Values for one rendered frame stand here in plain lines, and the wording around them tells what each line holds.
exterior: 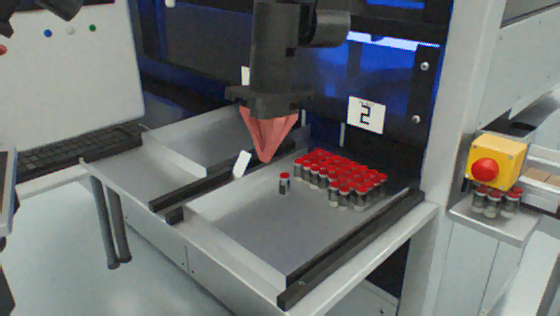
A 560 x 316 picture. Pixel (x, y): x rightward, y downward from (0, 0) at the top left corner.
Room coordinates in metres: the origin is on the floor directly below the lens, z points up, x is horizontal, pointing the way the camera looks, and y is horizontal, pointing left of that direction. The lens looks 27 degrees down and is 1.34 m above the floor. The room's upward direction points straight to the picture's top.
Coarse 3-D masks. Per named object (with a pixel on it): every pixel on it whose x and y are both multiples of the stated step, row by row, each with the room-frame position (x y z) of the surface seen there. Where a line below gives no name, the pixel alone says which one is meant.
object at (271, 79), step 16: (256, 48) 0.51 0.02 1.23; (272, 48) 0.50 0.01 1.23; (256, 64) 0.50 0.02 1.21; (272, 64) 0.49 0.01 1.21; (288, 64) 0.50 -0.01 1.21; (256, 80) 0.50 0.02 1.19; (272, 80) 0.49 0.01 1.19; (288, 80) 0.50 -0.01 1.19; (240, 96) 0.48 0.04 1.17; (256, 96) 0.47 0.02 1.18; (272, 96) 0.48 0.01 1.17; (288, 96) 0.49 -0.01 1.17; (304, 96) 0.52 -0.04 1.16
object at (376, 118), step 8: (352, 104) 0.84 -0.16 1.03; (360, 104) 0.82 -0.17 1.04; (368, 104) 0.81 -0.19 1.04; (376, 104) 0.80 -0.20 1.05; (352, 112) 0.84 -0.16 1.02; (360, 112) 0.82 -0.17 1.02; (376, 112) 0.80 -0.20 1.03; (352, 120) 0.83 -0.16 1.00; (368, 120) 0.81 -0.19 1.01; (376, 120) 0.79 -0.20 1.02; (368, 128) 0.81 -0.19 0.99; (376, 128) 0.79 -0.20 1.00
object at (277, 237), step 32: (288, 160) 0.83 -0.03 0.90; (224, 192) 0.70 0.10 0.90; (256, 192) 0.73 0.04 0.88; (192, 224) 0.62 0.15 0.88; (224, 224) 0.62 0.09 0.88; (256, 224) 0.62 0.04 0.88; (288, 224) 0.62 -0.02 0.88; (320, 224) 0.62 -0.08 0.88; (352, 224) 0.62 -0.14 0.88; (256, 256) 0.50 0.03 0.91; (288, 256) 0.54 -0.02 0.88; (320, 256) 0.51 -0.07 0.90
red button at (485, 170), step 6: (474, 162) 0.63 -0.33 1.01; (480, 162) 0.62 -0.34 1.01; (486, 162) 0.62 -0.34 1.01; (492, 162) 0.62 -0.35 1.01; (474, 168) 0.62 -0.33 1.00; (480, 168) 0.62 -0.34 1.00; (486, 168) 0.61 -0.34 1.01; (492, 168) 0.61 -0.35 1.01; (498, 168) 0.61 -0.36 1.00; (474, 174) 0.62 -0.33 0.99; (480, 174) 0.61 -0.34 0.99; (486, 174) 0.61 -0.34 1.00; (492, 174) 0.61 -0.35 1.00; (480, 180) 0.62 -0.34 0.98; (486, 180) 0.61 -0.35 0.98; (492, 180) 0.61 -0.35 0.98
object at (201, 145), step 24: (192, 120) 1.06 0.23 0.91; (216, 120) 1.12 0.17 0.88; (240, 120) 1.12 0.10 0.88; (144, 144) 0.95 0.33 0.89; (168, 144) 0.96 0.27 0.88; (192, 144) 0.96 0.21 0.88; (216, 144) 0.96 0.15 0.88; (240, 144) 0.96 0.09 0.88; (192, 168) 0.81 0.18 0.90; (216, 168) 0.79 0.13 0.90
